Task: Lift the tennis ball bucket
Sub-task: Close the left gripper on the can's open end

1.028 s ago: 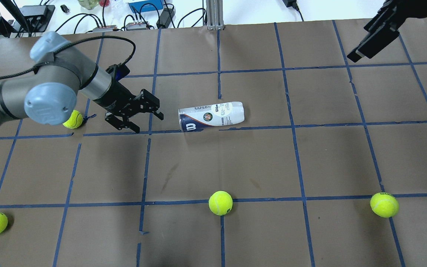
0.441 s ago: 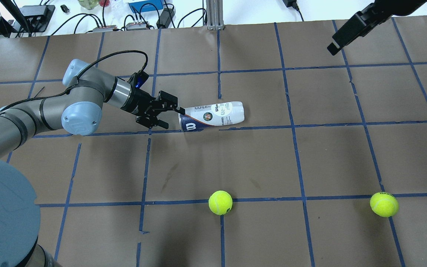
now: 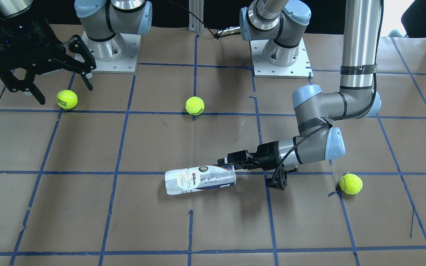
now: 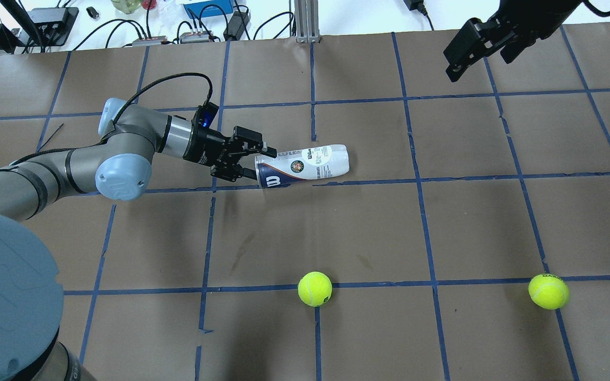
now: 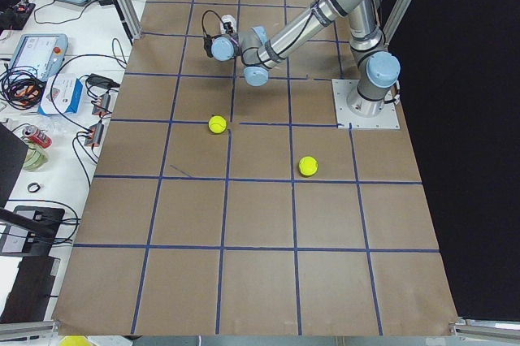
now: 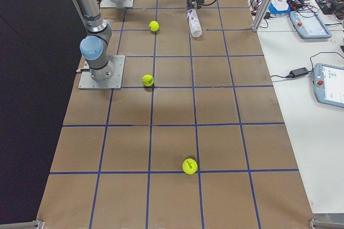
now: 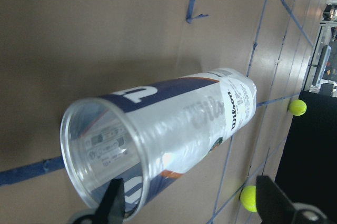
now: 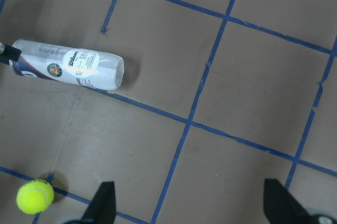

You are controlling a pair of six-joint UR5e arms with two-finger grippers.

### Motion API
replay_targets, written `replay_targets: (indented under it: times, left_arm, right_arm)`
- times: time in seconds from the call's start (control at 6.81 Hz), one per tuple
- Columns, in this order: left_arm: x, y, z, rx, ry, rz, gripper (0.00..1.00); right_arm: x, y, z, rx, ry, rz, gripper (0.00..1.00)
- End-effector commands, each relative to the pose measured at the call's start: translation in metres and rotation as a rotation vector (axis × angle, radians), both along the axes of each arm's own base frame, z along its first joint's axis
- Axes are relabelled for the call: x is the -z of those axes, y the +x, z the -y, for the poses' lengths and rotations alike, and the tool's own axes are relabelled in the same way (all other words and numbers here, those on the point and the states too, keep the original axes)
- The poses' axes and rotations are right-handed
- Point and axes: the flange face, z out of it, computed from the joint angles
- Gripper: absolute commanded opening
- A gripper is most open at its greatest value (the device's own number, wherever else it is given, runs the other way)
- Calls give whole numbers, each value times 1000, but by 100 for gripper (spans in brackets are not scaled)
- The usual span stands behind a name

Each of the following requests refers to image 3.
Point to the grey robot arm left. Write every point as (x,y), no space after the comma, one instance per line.
(282,24)

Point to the clear tennis ball can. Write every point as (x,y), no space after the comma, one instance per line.
(196,179)

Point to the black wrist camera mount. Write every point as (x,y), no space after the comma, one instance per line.
(279,179)

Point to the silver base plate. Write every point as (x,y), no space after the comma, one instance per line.
(116,56)
(272,61)

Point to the yellow tennis ball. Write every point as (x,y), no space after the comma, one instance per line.
(194,106)
(66,99)
(350,183)

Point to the yellow tennis ball front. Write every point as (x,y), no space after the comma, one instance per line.
(350,183)

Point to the yellow tennis ball centre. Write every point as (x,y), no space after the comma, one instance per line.
(194,106)

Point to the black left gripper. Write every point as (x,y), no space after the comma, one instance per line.
(268,152)

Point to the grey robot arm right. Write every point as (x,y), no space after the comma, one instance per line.
(134,114)

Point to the aluminium profile post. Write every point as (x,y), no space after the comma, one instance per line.
(195,8)

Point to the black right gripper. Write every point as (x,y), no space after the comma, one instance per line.
(46,41)

